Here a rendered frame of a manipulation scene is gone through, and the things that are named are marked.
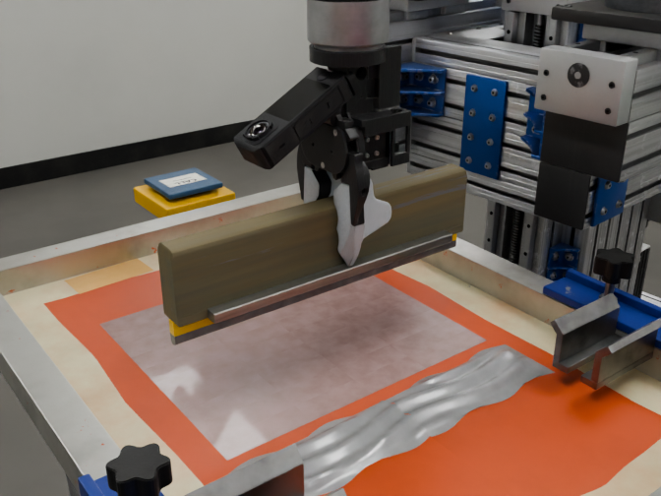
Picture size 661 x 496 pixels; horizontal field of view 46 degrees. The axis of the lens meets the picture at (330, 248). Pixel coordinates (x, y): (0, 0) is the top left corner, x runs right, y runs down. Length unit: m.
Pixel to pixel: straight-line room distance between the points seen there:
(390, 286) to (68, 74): 3.49
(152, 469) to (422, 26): 1.13
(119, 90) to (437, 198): 3.71
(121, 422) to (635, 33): 0.88
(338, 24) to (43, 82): 3.68
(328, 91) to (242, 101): 4.14
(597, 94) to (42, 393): 0.80
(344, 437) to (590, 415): 0.24
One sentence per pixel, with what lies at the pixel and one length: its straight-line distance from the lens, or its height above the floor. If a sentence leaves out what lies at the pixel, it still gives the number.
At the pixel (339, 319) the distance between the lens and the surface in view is 0.93.
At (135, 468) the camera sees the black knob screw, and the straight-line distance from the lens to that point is 0.57.
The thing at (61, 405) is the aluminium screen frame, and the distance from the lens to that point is 0.77.
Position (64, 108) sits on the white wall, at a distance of 4.38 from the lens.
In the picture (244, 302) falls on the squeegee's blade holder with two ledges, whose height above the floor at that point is 1.08.
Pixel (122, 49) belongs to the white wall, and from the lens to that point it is 4.44.
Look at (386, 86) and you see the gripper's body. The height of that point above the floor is 1.25.
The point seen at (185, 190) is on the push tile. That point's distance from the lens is 1.30.
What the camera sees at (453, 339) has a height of 0.96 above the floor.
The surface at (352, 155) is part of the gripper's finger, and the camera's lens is 0.71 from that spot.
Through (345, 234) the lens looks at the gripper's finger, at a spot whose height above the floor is 1.12.
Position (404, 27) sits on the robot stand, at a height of 1.19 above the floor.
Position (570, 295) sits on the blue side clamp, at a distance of 0.93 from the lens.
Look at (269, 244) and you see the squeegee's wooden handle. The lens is 0.72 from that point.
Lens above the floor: 1.42
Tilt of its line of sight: 25 degrees down
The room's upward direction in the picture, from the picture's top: straight up
